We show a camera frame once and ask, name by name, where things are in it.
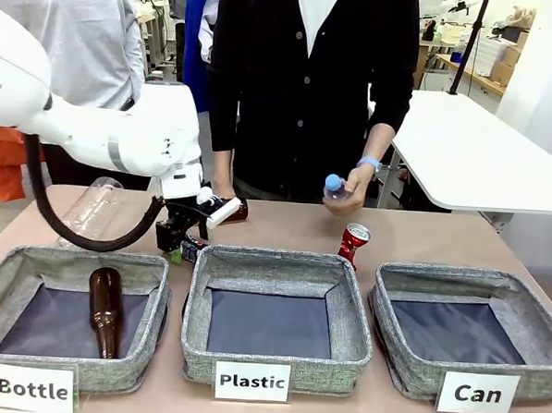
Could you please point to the large clear plastic bottle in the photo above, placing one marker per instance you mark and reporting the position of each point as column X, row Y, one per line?
column 95, row 206

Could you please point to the person's right forearm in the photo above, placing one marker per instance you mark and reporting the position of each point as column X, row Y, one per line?
column 223, row 164

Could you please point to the brown glass bottle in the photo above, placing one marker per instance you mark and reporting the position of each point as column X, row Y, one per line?
column 106, row 308
column 239, row 211

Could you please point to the cardboard boxes stack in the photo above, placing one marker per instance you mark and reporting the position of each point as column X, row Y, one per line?
column 508, row 57

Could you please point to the small blue-capped plastic bottle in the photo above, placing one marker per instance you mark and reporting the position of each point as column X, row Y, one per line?
column 334, row 188

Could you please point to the white side table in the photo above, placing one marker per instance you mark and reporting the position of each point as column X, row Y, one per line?
column 468, row 152

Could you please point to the red crushed can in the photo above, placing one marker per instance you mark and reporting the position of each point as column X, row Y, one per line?
column 352, row 247

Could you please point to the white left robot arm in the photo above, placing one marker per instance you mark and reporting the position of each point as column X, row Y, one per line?
column 122, row 133

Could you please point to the orange garment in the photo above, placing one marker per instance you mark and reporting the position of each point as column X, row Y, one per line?
column 5, row 164

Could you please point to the wooden workbench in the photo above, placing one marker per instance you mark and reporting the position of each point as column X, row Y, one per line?
column 472, row 75

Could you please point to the person in blue garment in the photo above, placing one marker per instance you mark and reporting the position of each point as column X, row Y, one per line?
column 196, row 49

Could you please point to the blue wristwatch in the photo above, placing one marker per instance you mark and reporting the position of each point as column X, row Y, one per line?
column 370, row 163

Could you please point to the person's right hand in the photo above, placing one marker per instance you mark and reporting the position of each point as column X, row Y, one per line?
column 223, row 187

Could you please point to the person's left hand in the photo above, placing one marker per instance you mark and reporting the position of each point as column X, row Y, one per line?
column 357, row 192

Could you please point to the white Can label card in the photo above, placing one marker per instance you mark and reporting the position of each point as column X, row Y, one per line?
column 477, row 394

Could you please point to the grey basket labelled Bottle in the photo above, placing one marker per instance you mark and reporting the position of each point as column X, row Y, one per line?
column 150, row 301

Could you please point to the person in grey shirt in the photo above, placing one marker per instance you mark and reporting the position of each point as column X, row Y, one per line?
column 81, row 34

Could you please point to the person in black cardigan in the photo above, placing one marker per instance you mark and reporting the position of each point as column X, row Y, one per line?
column 283, row 77

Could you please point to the white Bottle label card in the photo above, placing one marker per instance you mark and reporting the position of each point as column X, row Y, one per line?
column 32, row 389

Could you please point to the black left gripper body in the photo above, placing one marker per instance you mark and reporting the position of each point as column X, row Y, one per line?
column 170, row 231

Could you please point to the grey basket labelled Plastic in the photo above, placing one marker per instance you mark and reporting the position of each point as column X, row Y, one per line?
column 273, row 262

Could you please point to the white Plastic label card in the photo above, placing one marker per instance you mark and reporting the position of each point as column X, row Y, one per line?
column 252, row 381

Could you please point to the grey basket labelled Can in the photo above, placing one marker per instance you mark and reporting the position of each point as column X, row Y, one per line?
column 438, row 282

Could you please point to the person's left forearm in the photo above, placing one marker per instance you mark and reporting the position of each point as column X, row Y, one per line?
column 379, row 142

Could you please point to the black tripod pole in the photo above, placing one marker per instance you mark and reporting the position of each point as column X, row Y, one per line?
column 467, row 45

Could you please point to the dark crushed can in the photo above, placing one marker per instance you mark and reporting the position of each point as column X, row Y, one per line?
column 194, row 250

